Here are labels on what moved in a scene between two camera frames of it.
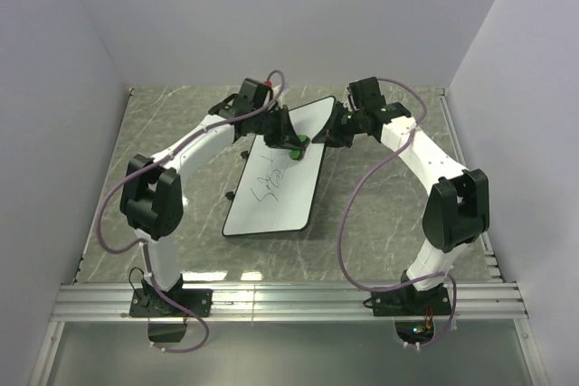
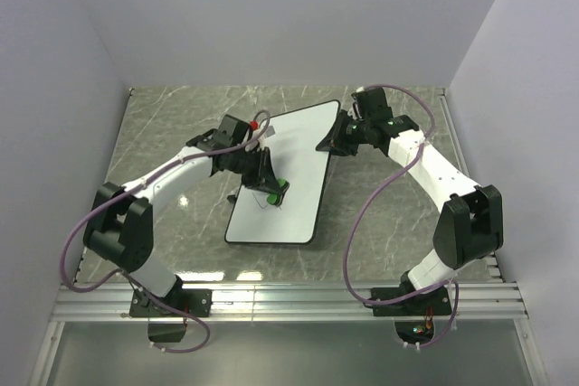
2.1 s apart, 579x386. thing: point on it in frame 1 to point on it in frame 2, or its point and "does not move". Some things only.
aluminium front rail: [279, 302] does not move
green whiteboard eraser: [298, 154] to [276, 199]
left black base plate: [149, 303] does not move
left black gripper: [288, 136] to [264, 179]
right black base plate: [407, 302] does not move
